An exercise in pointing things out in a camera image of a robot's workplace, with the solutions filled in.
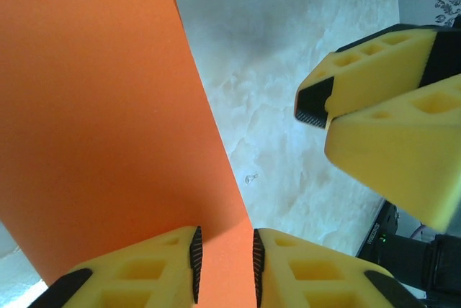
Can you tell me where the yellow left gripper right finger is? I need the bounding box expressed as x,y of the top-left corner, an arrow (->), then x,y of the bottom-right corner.
253,227 -> 428,308

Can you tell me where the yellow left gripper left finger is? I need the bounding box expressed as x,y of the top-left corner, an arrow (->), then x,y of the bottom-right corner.
34,225 -> 202,308

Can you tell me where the orange paper sheet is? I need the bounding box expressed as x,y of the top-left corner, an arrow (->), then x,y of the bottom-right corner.
0,0 -> 257,308

